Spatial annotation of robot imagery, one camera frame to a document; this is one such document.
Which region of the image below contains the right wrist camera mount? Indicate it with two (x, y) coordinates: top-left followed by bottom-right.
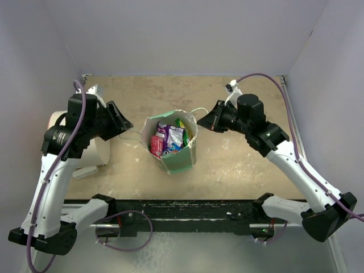
(225, 80), (242, 107)

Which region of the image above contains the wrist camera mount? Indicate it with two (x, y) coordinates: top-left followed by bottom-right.
(225, 80), (242, 107)
(86, 84), (107, 107)

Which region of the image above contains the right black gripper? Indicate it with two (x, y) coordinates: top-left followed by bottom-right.
(198, 100), (251, 134)

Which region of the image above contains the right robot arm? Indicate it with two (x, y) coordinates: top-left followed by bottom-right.
(197, 94), (357, 242)

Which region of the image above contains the pink red snack packet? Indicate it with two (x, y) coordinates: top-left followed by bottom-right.
(150, 134), (166, 158)

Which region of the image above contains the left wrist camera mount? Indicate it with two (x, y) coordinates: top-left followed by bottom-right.
(86, 84), (107, 107)

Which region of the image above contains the green patterned paper bag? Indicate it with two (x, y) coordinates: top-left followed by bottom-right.
(137, 107), (207, 174)

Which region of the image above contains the white paper roll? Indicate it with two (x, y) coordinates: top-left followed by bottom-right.
(47, 110), (111, 180)

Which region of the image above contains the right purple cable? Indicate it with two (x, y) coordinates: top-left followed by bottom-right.
(234, 73), (364, 222)

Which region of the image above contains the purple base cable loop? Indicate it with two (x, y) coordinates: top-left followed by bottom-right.
(95, 209), (155, 253)

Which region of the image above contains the purple snack packet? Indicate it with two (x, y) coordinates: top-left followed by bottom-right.
(155, 122), (184, 149)

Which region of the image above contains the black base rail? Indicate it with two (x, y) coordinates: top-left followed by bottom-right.
(96, 200), (272, 237)

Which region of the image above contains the yellow green snack packet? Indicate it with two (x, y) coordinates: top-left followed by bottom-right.
(175, 118), (186, 129)

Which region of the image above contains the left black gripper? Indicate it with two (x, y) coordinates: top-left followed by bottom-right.
(86, 101), (133, 141)

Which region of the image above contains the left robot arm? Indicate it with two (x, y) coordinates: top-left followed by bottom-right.
(8, 93), (133, 255)

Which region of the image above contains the blue colourful snack packet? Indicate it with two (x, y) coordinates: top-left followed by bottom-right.
(162, 143), (182, 156)

